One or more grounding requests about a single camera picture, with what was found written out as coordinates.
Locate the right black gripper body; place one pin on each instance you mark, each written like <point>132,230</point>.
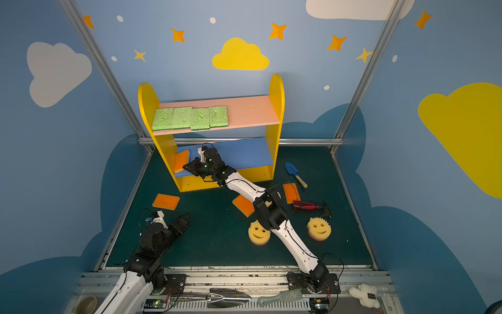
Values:
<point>197,168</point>

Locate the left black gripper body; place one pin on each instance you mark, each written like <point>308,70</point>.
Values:
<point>177,224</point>

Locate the orange sponge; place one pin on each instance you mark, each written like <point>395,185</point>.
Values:
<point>245,206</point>
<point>291,193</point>
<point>163,201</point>
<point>181,159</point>

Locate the green sponge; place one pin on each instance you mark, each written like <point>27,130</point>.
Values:
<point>218,117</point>
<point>163,119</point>
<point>182,117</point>
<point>200,119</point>

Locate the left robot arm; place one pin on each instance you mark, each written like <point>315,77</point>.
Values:
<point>143,272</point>

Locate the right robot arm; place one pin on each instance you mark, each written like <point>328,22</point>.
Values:
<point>268,206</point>

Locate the yellow shelf with pink and blue boards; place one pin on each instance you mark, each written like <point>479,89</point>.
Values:
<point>254,159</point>

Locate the smiley sponge lower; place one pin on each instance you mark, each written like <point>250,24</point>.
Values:
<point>258,234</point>

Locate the smiley sponge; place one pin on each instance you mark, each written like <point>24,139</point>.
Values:
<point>258,234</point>
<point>319,229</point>

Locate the silver metal trowel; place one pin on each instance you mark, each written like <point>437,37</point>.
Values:
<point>217,298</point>

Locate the blue toy shovel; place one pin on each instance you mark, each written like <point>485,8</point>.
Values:
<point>292,170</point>

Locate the green circuit board left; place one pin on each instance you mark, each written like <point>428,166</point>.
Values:
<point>154,304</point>

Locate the red toy object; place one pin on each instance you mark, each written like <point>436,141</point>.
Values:
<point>311,206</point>

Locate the small round bowl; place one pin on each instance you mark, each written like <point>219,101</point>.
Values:
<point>87,305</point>

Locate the smiley sponge right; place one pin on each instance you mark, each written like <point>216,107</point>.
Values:
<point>319,229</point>

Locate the pale green brush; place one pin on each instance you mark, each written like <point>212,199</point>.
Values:
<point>284,296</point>

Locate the circuit board right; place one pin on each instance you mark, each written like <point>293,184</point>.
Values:
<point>319,306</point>

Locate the white plush toy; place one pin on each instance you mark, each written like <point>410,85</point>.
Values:
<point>366,294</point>

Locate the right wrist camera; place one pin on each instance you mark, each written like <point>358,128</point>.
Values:
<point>201,154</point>

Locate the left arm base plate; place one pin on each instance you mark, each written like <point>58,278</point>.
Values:
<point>172,283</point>

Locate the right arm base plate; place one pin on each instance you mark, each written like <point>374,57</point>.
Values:
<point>302,281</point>

